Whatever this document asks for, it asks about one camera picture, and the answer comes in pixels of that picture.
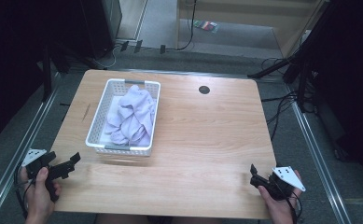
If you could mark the person's left hand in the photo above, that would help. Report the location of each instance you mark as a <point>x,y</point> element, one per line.
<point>39,196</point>

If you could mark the black computer tower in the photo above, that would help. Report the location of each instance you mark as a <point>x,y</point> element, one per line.
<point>103,28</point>

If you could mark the light wooden platform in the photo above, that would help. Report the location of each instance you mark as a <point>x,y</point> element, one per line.
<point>226,12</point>

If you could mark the person's right hand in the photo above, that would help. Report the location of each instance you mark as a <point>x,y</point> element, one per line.
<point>278,208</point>

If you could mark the crumpled lavender cloth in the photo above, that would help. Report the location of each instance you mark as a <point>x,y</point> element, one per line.
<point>132,118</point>

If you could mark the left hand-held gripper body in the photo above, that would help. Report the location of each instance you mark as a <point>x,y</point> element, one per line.
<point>38,164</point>

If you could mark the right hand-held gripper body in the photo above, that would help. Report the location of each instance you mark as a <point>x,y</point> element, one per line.
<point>282,182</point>

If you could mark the black power plug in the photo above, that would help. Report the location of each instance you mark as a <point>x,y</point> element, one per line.
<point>124,46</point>
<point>162,49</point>

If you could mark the dark curtain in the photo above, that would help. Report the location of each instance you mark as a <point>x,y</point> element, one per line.
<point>8,62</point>
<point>353,77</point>

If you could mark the white perforated plastic basket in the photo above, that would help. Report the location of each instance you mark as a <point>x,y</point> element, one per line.
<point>100,124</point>

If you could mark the aluminium frame rail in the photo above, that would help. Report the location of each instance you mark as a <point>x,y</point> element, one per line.
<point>17,149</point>
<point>320,161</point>

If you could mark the colourful flat packet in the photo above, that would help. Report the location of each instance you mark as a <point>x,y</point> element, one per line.
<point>206,25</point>

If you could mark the black tripod stand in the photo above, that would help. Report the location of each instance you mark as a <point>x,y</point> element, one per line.
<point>297,59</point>

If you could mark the black round table grommet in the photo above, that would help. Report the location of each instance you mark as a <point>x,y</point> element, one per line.
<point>204,90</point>

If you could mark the black upright stand post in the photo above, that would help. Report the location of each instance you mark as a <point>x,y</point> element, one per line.
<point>47,74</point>

